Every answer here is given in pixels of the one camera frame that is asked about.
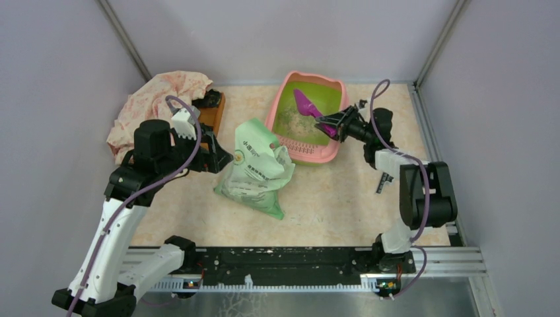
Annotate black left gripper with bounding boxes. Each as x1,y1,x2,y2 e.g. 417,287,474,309
157,127,234,177

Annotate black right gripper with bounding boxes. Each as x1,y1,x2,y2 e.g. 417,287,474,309
315,106,374,143

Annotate green cat litter bag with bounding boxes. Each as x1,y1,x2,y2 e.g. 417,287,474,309
214,118,295,220

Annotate magenta plastic litter scoop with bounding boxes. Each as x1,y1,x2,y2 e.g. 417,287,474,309
293,88,323,119

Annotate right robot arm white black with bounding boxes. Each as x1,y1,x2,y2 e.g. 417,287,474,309
311,106,458,272

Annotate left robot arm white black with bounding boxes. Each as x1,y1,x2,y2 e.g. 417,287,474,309
52,120,233,316

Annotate pink green litter box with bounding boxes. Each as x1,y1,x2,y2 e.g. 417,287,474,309
265,71,349,165

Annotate brown wooden tray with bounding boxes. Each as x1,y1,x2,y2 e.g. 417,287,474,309
192,89,226,136

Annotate pink floral crumpled cloth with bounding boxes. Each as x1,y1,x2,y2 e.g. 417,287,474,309
106,71,213,165

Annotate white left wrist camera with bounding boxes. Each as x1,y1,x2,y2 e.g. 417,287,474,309
172,106,200,140

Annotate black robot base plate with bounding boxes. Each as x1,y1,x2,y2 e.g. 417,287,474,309
175,245,416,286

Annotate aluminium frame rail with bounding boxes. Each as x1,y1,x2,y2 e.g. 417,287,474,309
89,247,487,295

